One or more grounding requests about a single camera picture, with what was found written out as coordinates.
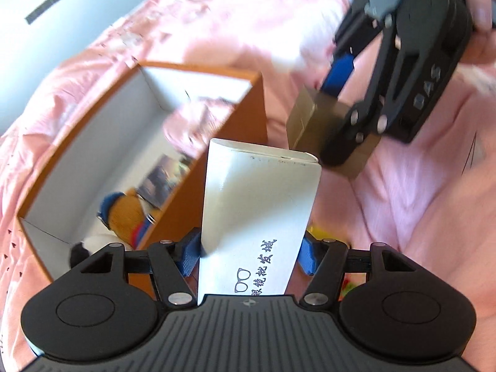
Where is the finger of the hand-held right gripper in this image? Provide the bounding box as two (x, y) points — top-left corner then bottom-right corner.
(320, 0), (379, 97)
(319, 15), (404, 168)

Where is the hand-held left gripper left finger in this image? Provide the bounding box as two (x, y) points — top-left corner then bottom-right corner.
(77, 228), (203, 308)

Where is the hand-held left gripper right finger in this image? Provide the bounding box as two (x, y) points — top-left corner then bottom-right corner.
(298, 230), (421, 307)

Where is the small brown box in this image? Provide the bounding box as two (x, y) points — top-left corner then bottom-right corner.
(287, 87), (379, 181)

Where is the white paper box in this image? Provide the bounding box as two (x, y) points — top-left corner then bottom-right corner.
(196, 137), (322, 305)

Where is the brown bear plush keychain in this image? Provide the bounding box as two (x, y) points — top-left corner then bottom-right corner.
(97, 191), (156, 249)

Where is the orange cardboard box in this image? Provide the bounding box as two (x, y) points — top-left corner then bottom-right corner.
(17, 60), (269, 284)

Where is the white and black plush keychain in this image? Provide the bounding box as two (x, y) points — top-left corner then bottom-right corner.
(70, 234), (129, 269)

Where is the person's right hand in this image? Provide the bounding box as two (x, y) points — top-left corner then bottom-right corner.
(460, 0), (496, 66)

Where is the yellow toy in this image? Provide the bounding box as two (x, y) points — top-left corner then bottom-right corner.
(306, 225), (361, 299)

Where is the dark photo card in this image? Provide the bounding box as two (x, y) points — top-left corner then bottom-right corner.
(135, 154), (194, 207)

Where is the pink printed blanket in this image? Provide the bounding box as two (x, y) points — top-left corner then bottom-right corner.
(0, 0), (496, 372)

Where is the pink soft cloth item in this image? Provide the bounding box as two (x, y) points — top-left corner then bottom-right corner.
(163, 96), (243, 157)

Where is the dark wall vent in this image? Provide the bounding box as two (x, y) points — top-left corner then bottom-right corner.
(25, 0), (74, 24)

